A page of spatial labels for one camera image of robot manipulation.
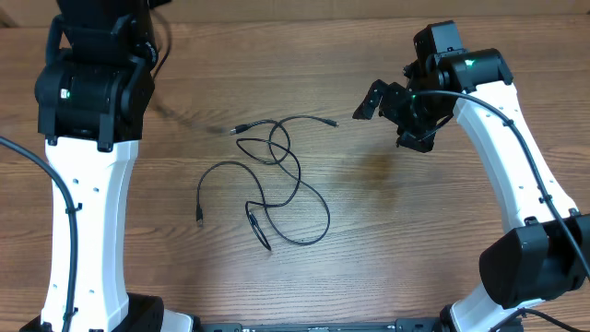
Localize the thin black cable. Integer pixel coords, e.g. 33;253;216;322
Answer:
229;118;302;253

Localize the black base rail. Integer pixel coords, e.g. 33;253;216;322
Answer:
195;317;453;332

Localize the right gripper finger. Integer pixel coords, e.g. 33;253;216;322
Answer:
396;132;434;153
352;79;388;120

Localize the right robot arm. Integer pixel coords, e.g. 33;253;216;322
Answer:
354;21;589;331

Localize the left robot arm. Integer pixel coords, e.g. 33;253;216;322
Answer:
26;1;198;332

